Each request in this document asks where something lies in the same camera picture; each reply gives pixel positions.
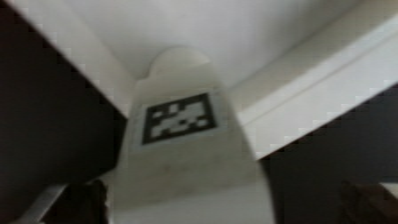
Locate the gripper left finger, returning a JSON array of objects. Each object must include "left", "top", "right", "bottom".
[{"left": 10, "top": 180, "right": 110, "bottom": 224}]

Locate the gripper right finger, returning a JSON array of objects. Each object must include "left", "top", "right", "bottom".
[{"left": 339, "top": 181, "right": 398, "bottom": 224}]

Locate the white table leg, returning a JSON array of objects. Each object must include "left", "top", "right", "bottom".
[{"left": 110, "top": 47, "right": 277, "bottom": 224}]

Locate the white square table top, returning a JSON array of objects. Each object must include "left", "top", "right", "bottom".
[{"left": 3, "top": 0, "right": 398, "bottom": 155}]

